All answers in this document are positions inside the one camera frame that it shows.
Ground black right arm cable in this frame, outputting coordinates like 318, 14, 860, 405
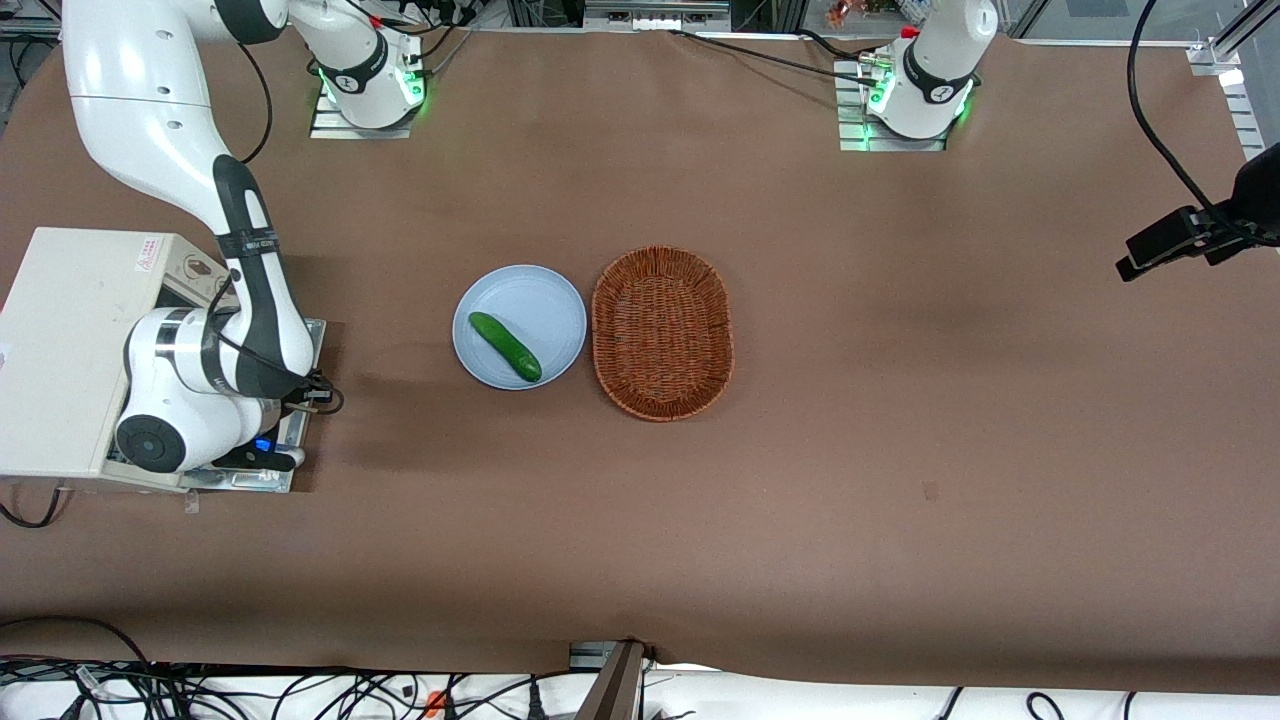
205, 40, 346, 416

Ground brown wicker oval basket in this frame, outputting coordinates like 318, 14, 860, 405
591, 245, 735, 423

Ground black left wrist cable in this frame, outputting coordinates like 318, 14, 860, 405
1127, 0, 1261, 241

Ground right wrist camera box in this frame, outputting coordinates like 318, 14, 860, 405
213, 436, 306, 472

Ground slotted metal plate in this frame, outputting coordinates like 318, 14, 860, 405
1222, 85, 1269, 161

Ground light blue round plate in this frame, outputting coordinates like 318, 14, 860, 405
452, 264, 588, 391

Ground black oven power cable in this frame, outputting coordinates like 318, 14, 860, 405
0, 485, 66, 529

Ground black base power cable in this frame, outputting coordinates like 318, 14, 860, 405
668, 28, 886, 89

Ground aluminium frame profile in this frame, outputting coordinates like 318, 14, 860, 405
1188, 0, 1280, 89

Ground white toaster oven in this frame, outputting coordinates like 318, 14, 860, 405
0, 227, 236, 491

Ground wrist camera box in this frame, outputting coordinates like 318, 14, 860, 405
213, 436, 306, 472
1116, 205, 1233, 283

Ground green cucumber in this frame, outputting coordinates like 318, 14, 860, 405
468, 312, 543, 384

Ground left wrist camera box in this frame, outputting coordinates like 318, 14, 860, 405
1116, 205, 1233, 283

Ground black looped floor cable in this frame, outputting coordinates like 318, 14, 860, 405
0, 615, 151, 666

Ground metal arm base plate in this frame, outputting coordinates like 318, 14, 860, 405
838, 60, 948, 153
310, 78, 421, 139

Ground black cable tangle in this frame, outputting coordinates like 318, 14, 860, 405
0, 655, 581, 720

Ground brown wooden post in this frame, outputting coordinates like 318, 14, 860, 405
578, 640, 646, 720

